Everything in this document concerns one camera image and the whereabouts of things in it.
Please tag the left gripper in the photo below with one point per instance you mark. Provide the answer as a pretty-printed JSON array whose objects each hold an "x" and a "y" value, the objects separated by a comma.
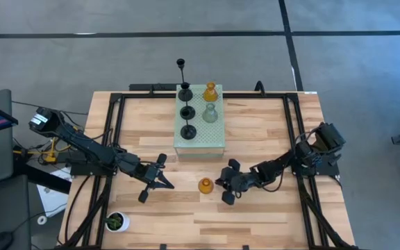
[{"x": 148, "y": 173}]

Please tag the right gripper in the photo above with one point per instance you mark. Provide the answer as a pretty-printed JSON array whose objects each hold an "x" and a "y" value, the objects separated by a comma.
[{"x": 243, "y": 182}]

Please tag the amber glass candle holder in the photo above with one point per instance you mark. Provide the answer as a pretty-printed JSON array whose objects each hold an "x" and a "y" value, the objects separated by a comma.
[
  {"x": 210, "y": 94},
  {"x": 206, "y": 186}
]

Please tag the black metal candlestick holder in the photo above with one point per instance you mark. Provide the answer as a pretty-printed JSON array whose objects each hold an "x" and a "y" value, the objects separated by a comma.
[
  {"x": 180, "y": 62},
  {"x": 192, "y": 113},
  {"x": 188, "y": 133}
]

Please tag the clear glass candle holder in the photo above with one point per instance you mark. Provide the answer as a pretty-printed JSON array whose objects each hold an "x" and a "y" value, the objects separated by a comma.
[{"x": 209, "y": 115}]

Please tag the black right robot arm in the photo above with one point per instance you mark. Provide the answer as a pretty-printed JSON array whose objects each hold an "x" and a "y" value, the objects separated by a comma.
[{"x": 276, "y": 168}]

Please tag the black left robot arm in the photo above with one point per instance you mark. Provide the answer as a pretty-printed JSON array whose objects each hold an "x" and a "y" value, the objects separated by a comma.
[{"x": 82, "y": 142}]

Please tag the green perforated metal shelf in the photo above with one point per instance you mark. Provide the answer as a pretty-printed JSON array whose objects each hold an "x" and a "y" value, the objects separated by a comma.
[{"x": 200, "y": 139}]

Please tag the white pot with green plant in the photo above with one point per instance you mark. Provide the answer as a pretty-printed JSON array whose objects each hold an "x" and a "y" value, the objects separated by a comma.
[{"x": 117, "y": 222}]

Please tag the white paper sheet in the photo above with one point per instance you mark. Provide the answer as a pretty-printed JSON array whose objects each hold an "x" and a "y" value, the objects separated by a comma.
[{"x": 52, "y": 201}]

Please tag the black floor strut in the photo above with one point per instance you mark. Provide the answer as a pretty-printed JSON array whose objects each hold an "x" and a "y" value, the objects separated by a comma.
[{"x": 47, "y": 180}]

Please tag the white label sticker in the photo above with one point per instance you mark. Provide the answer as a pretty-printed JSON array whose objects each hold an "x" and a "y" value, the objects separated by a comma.
[{"x": 310, "y": 92}]

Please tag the white tape roll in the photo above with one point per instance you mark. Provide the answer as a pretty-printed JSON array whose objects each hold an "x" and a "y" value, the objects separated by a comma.
[{"x": 39, "y": 219}]

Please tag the black aluminium table frame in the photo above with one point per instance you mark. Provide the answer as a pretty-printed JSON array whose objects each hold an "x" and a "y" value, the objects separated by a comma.
[{"x": 144, "y": 95}]

